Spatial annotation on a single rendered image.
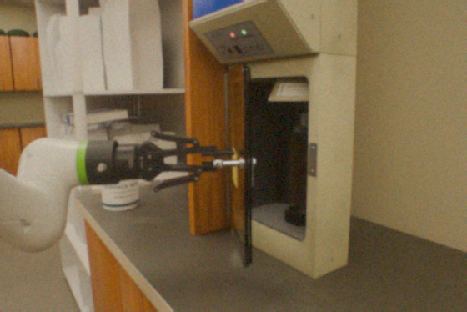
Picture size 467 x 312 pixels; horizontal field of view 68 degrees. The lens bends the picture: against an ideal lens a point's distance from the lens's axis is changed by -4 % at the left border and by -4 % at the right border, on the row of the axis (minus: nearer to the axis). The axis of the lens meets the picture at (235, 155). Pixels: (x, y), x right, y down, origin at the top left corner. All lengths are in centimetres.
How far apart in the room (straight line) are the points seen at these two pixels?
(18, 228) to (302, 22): 60
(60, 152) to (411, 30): 93
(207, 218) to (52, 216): 49
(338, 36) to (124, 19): 128
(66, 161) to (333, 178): 54
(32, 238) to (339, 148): 61
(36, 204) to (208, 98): 53
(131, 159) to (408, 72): 78
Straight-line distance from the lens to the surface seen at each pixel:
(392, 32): 115
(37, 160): 75
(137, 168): 74
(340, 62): 77
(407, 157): 112
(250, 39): 79
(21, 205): 66
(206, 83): 99
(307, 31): 71
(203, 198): 102
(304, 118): 87
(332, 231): 82
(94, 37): 195
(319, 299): 76
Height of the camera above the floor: 134
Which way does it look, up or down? 10 degrees down
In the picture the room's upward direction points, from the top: 1 degrees counter-clockwise
